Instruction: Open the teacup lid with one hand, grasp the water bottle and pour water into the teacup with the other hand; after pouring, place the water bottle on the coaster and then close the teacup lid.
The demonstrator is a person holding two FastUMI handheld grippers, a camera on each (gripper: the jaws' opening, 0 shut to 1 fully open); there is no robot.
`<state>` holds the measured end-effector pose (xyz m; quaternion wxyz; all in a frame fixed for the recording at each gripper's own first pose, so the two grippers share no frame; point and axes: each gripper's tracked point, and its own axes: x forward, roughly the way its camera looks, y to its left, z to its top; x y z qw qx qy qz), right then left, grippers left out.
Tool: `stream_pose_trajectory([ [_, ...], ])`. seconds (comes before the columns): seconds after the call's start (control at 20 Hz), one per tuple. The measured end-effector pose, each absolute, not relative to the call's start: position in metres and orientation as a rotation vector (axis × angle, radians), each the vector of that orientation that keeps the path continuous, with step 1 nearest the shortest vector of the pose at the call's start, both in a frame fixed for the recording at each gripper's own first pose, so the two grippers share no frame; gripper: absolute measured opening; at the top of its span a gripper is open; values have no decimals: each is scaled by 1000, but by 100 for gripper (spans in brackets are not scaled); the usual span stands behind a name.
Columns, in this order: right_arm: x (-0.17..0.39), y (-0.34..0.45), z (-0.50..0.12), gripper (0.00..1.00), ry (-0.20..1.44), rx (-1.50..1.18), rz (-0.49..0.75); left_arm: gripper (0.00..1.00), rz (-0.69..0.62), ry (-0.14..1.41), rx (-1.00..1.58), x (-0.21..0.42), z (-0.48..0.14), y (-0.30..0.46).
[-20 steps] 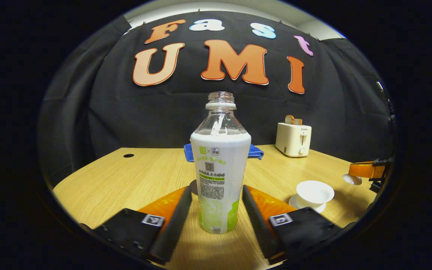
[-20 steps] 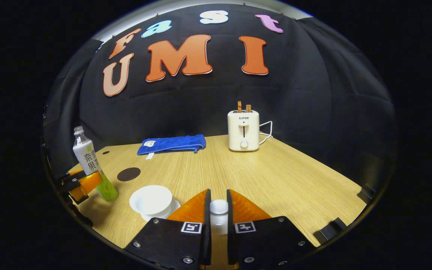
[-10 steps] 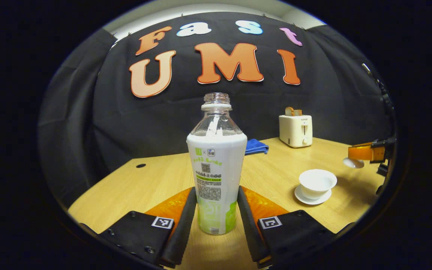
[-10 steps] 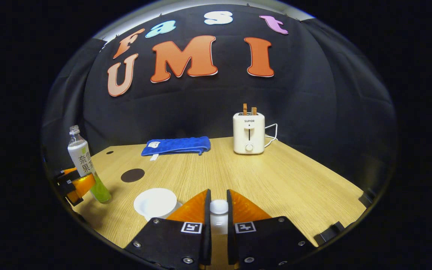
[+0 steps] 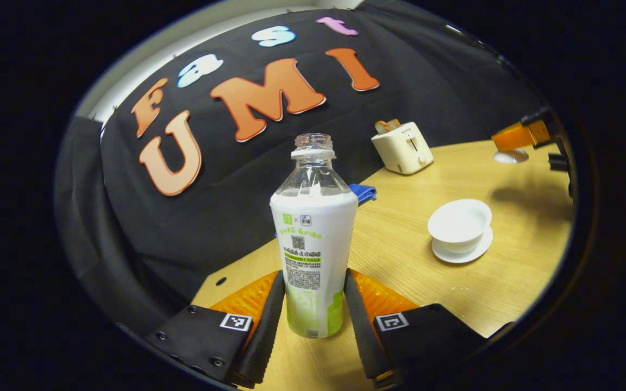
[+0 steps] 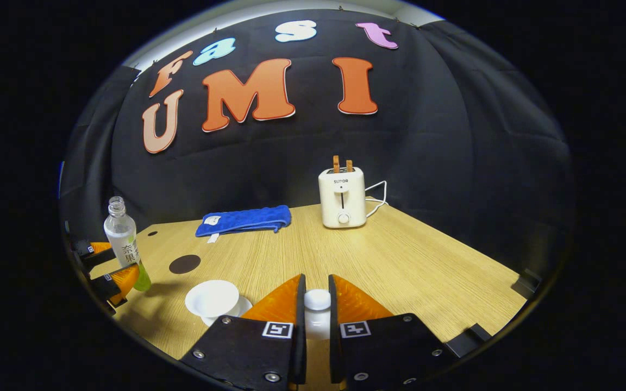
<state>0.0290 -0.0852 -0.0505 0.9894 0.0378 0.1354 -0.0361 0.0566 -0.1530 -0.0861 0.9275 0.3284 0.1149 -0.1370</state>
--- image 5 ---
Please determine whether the white saucer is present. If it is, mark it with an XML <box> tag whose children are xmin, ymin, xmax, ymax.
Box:
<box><xmin>431</xmin><ymin>225</ymin><xmax>494</xmax><ymax>264</ymax></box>

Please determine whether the white label water bottle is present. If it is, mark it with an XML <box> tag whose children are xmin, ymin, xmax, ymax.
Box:
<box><xmin>270</xmin><ymin>133</ymin><xmax>359</xmax><ymax>339</ymax></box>

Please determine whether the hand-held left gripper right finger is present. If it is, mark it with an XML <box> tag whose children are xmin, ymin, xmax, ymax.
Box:
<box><xmin>344</xmin><ymin>268</ymin><xmax>487</xmax><ymax>389</ymax></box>

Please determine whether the blue folded towel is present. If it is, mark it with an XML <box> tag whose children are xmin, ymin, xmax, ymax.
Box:
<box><xmin>349</xmin><ymin>184</ymin><xmax>377</xmax><ymax>206</ymax></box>

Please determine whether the cream toaster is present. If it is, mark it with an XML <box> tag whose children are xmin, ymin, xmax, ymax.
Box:
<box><xmin>371</xmin><ymin>122</ymin><xmax>434</xmax><ymax>175</ymax></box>

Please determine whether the white teacup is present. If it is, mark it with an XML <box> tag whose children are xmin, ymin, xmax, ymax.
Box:
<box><xmin>428</xmin><ymin>199</ymin><xmax>493</xmax><ymax>254</ymax></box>

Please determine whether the white teacup lid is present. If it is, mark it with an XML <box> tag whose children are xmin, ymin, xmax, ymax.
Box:
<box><xmin>493</xmin><ymin>148</ymin><xmax>530</xmax><ymax>165</ymax></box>

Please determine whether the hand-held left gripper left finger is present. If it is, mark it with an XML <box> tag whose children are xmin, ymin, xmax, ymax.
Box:
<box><xmin>145</xmin><ymin>270</ymin><xmax>286</xmax><ymax>389</ymax></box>

